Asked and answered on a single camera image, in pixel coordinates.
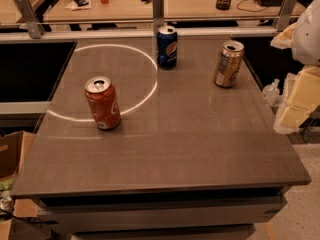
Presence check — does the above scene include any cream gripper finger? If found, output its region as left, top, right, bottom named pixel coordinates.
left=273, top=65, right=320, bottom=134
left=270, top=23, right=296, bottom=49

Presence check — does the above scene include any red coke can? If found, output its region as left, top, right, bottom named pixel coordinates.
left=85, top=76, right=121, bottom=130

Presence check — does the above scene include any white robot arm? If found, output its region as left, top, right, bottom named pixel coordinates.
left=271, top=0, right=320, bottom=134

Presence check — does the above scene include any gold soda can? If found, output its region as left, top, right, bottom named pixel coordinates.
left=213, top=40, right=244, bottom=88

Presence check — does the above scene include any blue pepsi can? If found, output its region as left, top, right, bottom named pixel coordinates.
left=157, top=26, right=178, bottom=69

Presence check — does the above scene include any clear sanitizer bottle left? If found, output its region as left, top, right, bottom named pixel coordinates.
left=262, top=79, right=280, bottom=106

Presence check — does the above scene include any black mesh cup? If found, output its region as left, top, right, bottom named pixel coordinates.
left=216, top=0, right=232, bottom=10

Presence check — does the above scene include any brown cardboard box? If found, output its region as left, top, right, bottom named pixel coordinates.
left=0, top=131, right=35, bottom=181

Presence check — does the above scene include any right metal bracket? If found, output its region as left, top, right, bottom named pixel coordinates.
left=273, top=0, right=297, bottom=32

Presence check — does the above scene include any metal bracket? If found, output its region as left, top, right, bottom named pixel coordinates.
left=273, top=0, right=297, bottom=32
left=14, top=0, right=44, bottom=39
left=152, top=0, right=164, bottom=33

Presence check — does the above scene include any black cable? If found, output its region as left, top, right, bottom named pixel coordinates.
left=236, top=0, right=269, bottom=13

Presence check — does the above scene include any middle metal bracket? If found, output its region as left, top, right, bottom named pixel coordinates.
left=152, top=0, right=164, bottom=33

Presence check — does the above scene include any left metal bracket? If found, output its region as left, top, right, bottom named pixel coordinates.
left=14, top=0, right=44, bottom=39

